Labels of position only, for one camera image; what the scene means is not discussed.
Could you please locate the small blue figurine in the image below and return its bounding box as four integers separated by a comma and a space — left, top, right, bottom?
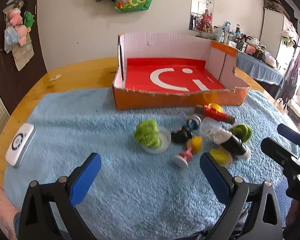
185, 114, 202, 131

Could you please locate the blue side table cloth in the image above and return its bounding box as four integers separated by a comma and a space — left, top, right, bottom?
236, 52, 285, 98

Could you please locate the pink plush toy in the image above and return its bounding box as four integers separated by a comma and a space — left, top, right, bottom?
14, 25, 32, 47
7, 8, 24, 27

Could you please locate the blue fluffy towel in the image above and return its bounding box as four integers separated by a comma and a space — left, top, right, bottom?
4, 87, 300, 240

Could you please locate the white bag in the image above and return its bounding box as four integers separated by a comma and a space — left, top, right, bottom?
277, 97, 300, 120

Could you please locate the clear plastic container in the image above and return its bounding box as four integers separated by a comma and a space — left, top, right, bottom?
199, 117, 224, 140

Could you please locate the bluish plastic bag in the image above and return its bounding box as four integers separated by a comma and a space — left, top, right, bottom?
4, 26, 19, 53

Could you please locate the orange cardboard box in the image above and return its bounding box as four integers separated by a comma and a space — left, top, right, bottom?
112, 32, 250, 111

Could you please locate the blue ribbed cloth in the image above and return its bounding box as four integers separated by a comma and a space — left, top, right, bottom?
272, 177, 293, 205

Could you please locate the white refrigerator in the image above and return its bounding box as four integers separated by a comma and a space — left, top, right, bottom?
260, 6, 299, 63

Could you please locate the black and white roll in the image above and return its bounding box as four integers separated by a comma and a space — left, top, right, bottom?
213, 130, 251, 161

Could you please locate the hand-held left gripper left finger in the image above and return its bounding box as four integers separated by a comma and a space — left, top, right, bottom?
16, 152, 102, 240

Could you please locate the black-haired yellow dress figurine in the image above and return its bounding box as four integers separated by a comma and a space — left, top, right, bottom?
170, 127, 203, 168

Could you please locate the pink curtain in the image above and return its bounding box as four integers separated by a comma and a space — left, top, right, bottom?
277, 15, 300, 100

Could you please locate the pale yellow cloth bundle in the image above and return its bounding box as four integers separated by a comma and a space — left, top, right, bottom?
209, 148, 233, 167

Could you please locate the white rectangular device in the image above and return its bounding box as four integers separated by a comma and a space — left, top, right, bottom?
5, 124, 37, 167

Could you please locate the cluttered side table, blue cloth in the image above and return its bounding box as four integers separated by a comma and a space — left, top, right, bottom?
210, 21, 278, 68

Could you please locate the clear round lid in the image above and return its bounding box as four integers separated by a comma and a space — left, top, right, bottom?
140, 127, 172, 155

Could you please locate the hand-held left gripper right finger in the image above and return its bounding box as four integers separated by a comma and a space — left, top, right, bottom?
200, 152, 283, 240

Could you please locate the dark basket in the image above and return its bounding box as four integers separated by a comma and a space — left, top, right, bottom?
264, 0, 298, 22

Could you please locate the beige paper bag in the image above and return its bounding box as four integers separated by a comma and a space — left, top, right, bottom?
12, 35, 35, 72

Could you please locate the dark brown door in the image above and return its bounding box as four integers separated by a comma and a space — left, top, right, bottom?
0, 0, 48, 117

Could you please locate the wall mirror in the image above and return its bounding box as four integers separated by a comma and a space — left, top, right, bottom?
189, 0, 217, 32

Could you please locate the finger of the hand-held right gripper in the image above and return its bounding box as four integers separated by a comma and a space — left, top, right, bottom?
277, 123, 300, 155
261, 137, 300, 168

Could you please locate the green yarn ball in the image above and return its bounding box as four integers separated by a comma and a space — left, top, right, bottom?
134, 119, 163, 148
229, 124, 253, 144

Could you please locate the pink rabbit plush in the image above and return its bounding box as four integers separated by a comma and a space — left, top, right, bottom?
195, 14, 214, 32

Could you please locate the red stick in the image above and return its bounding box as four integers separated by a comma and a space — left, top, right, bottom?
194, 105, 235, 125

